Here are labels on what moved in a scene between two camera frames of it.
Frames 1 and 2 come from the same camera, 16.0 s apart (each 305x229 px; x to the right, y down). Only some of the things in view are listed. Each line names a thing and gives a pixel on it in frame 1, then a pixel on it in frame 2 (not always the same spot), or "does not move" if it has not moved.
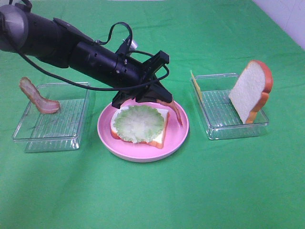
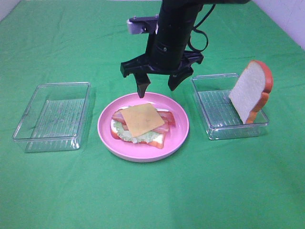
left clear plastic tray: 61,130 does not move
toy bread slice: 250,93 does not move
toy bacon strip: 43,105 to 167,118
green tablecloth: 250,183 does not move
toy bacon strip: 174,105 to 117,116
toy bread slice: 158,142 does not move
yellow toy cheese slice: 197,84 to 143,119
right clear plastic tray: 221,118 does not move
